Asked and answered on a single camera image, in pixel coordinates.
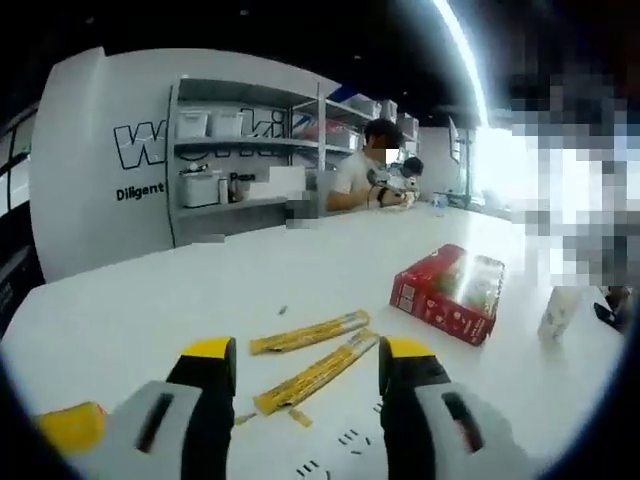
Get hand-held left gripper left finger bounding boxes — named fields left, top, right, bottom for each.
left=99, top=337, right=239, bottom=480

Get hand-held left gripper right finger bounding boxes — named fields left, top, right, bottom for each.
left=377, top=335, right=529, bottom=480

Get yellow coffee pouch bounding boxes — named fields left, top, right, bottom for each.
left=248, top=308, right=372, bottom=357
left=253, top=327, right=381, bottom=418

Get small clear plastic cup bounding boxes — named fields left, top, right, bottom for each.
left=536, top=285, right=585, bottom=345

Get red cardboard box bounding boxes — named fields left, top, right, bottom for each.
left=388, top=243, right=506, bottom=348

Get white storage bin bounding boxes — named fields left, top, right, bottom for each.
left=208, top=109, right=246, bottom=137
left=179, top=172, right=221, bottom=208
left=174, top=110, right=210, bottom=140

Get black phone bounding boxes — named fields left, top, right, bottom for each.
left=593, top=299, right=621, bottom=326

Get grey metal shelf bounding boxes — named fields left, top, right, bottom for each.
left=167, top=78, right=326, bottom=247
left=314, top=92, right=422, bottom=174

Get long ceiling light strip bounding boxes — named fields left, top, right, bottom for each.
left=432, top=0, right=496, bottom=126

